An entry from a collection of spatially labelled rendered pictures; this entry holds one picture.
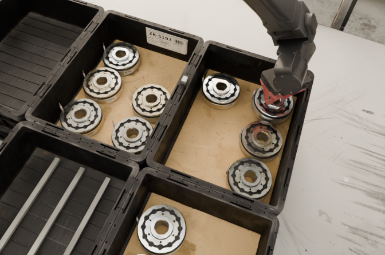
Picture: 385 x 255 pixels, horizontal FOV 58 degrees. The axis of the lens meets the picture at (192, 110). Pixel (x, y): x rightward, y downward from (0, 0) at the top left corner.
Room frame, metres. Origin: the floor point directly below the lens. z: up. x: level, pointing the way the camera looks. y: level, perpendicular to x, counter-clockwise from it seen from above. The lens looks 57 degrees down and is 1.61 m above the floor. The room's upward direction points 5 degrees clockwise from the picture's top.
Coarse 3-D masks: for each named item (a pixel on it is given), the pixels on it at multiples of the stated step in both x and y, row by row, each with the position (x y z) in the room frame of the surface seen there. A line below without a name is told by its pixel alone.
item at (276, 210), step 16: (224, 48) 0.66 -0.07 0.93; (304, 96) 0.52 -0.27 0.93; (304, 112) 0.47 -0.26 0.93; (160, 144) 0.36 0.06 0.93; (288, 160) 0.34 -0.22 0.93; (176, 176) 0.28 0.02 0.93; (192, 176) 0.28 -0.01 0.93; (288, 176) 0.30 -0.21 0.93; (224, 192) 0.26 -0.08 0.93; (272, 208) 0.23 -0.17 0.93
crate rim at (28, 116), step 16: (128, 16) 0.75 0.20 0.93; (176, 32) 0.70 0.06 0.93; (80, 48) 0.61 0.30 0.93; (64, 64) 0.55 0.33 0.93; (192, 64) 0.59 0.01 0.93; (176, 96) 0.49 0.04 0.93; (32, 112) 0.41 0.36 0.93; (48, 128) 0.37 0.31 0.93; (64, 128) 0.37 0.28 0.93; (160, 128) 0.39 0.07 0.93; (96, 144) 0.34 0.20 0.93; (144, 160) 0.32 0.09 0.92
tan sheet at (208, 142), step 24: (216, 72) 0.65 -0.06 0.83; (240, 96) 0.57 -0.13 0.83; (192, 120) 0.48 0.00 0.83; (216, 120) 0.49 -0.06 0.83; (240, 120) 0.50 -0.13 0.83; (288, 120) 0.51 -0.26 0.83; (192, 144) 0.41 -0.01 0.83; (216, 144) 0.42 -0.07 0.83; (192, 168) 0.35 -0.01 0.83; (216, 168) 0.35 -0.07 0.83
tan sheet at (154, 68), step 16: (144, 64) 0.66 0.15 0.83; (160, 64) 0.67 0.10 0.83; (176, 64) 0.67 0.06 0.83; (128, 80) 0.60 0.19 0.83; (144, 80) 0.60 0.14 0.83; (160, 80) 0.61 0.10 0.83; (176, 80) 0.61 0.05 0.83; (80, 96) 0.53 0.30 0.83; (128, 96) 0.54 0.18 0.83; (112, 112) 0.49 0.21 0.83; (128, 112) 0.49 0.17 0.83; (112, 128) 0.44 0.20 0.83; (112, 144) 0.39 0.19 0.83
